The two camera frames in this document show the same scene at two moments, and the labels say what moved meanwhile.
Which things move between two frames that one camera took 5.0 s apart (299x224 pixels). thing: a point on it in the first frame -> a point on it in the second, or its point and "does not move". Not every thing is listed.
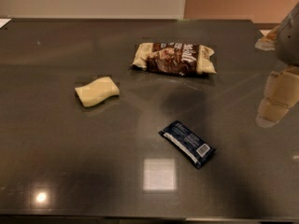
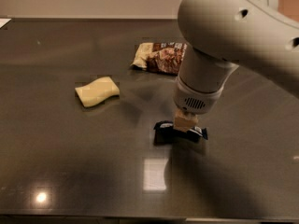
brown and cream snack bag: (174, 59) does not move
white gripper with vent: (290, 44) -> (195, 101)
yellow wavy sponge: (96, 91) does not move
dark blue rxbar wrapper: (197, 150) -> (166, 133)
